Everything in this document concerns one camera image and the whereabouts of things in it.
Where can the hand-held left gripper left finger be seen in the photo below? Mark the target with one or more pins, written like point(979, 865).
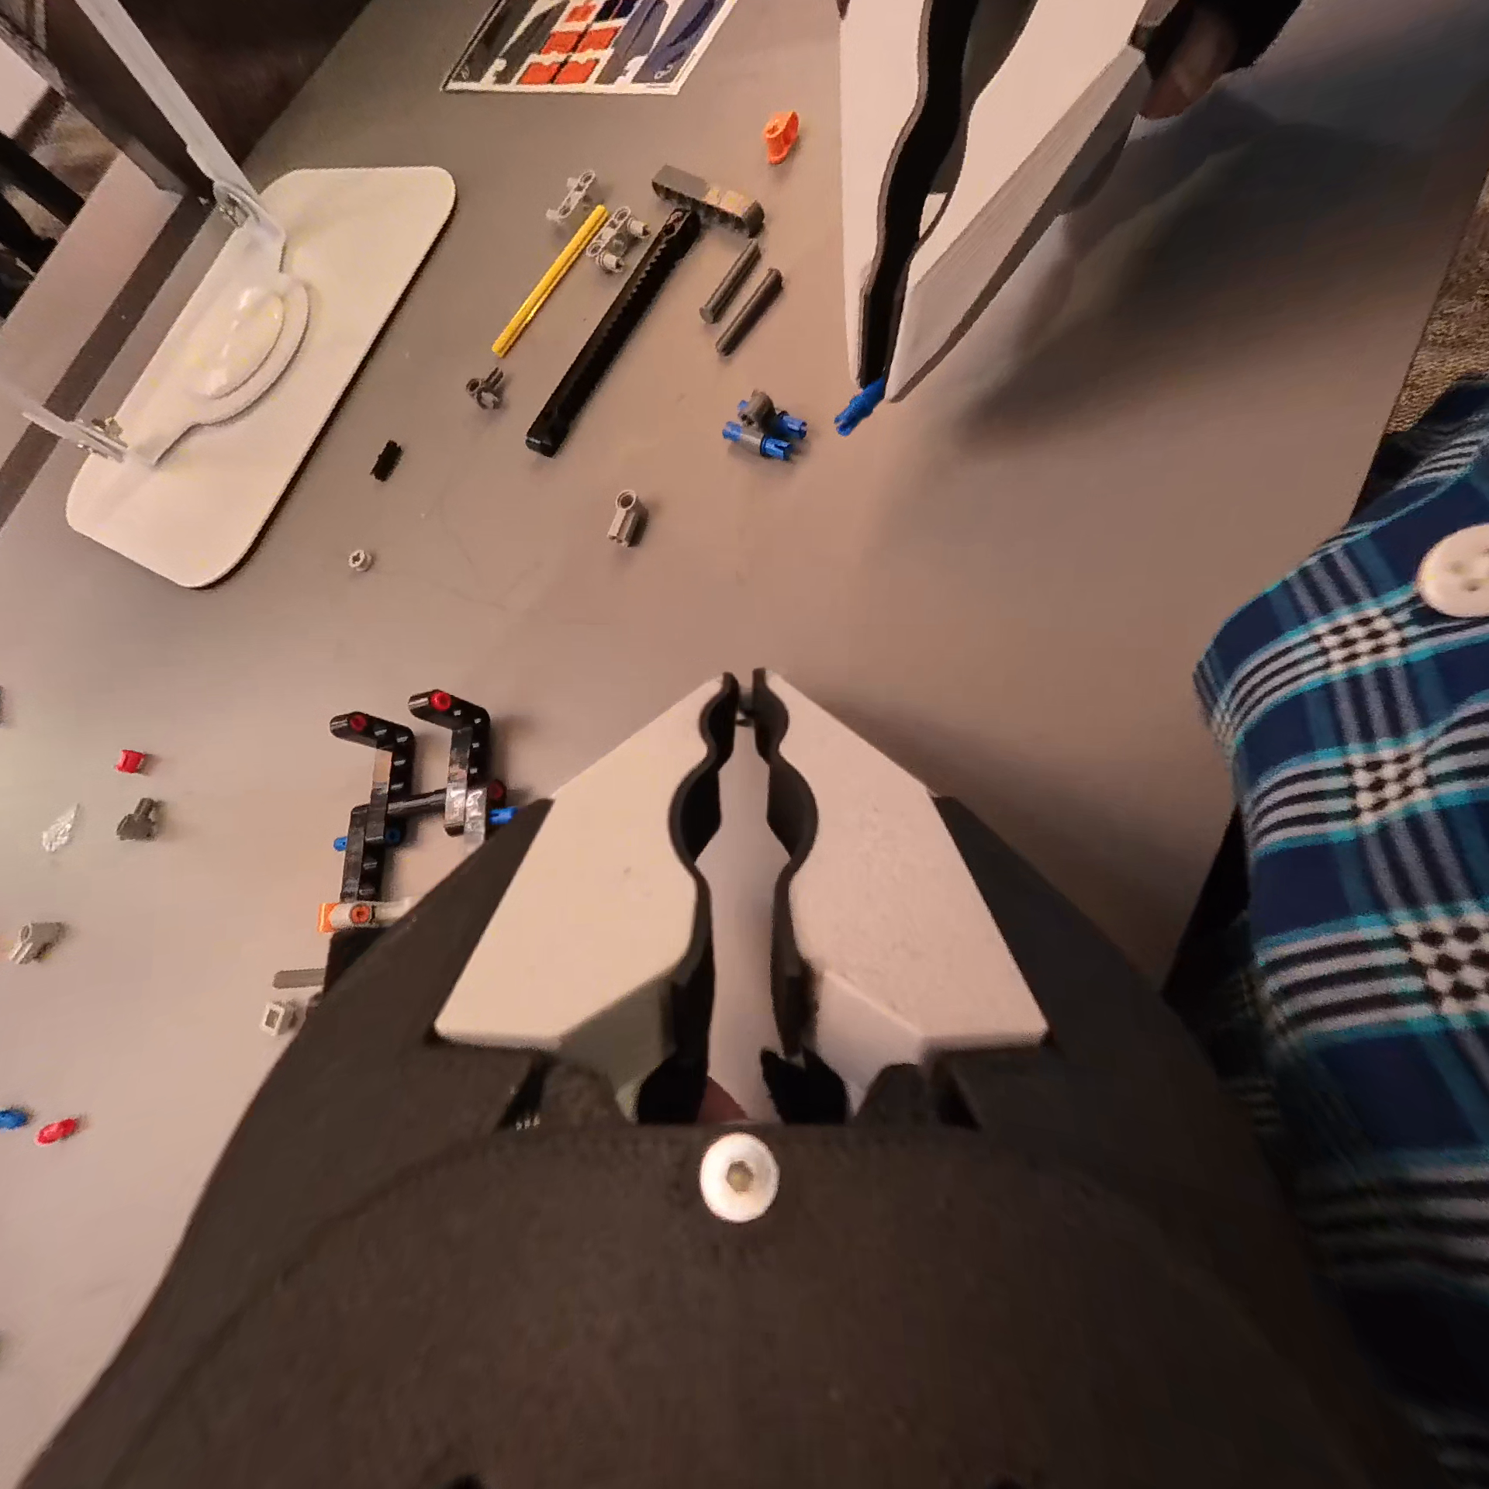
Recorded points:
point(558, 918)

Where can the dark grey lego beam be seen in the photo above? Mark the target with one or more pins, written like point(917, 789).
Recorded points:
point(699, 195)

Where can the black lego pin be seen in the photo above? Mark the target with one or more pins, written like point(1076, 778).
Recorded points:
point(387, 459)

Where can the dark wooden chair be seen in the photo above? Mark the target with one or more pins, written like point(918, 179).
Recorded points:
point(232, 69)

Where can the lego sticker sheet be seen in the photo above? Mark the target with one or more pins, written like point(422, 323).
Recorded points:
point(582, 46)

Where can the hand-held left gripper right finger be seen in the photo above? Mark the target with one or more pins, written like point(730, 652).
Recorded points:
point(908, 918)

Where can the yellow lego axle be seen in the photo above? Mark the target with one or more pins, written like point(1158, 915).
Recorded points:
point(546, 285)

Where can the white board with rounded corners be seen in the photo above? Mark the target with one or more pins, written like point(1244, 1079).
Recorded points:
point(349, 301)

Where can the light grey square lego piece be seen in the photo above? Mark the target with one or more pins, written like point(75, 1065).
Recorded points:
point(286, 1014)

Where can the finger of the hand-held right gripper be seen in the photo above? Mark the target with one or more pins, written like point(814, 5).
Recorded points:
point(872, 115)
point(1046, 105)

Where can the white shirt button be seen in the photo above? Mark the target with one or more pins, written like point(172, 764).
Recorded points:
point(1455, 576)

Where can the clear acrylic stand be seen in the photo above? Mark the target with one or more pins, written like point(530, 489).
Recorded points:
point(163, 87)

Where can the grey connector with blue pins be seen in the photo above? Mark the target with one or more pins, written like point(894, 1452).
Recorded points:
point(755, 436)

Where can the long black lego rack beam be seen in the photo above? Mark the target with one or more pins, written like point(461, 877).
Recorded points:
point(605, 342)

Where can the blue lego pin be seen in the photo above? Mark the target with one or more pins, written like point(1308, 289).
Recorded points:
point(855, 409)

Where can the dark grey lego pin piece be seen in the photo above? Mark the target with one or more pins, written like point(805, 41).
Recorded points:
point(140, 819)

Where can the orange lego piece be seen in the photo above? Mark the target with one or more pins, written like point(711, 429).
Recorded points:
point(782, 133)

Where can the grey lego bar piece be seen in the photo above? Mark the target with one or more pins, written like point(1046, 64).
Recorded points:
point(300, 978)

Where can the person's right hand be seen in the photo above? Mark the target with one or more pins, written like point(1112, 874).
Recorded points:
point(1188, 67)

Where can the black lego chassis assembly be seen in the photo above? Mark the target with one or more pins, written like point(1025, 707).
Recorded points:
point(383, 803)

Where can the light grey lego cross connector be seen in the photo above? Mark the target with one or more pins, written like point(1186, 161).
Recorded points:
point(617, 236)
point(573, 195)

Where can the light grey lego pin connector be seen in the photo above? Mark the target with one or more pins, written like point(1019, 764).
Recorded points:
point(626, 518)

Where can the transparent lego piece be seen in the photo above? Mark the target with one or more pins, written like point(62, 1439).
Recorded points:
point(60, 828)

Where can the blue plaid shirt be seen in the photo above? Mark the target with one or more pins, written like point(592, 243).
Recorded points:
point(1337, 814)

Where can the small dark grey axle connector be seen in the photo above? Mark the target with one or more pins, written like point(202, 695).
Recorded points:
point(486, 390)

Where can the grey lego angled piece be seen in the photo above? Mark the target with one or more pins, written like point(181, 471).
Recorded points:
point(34, 939)

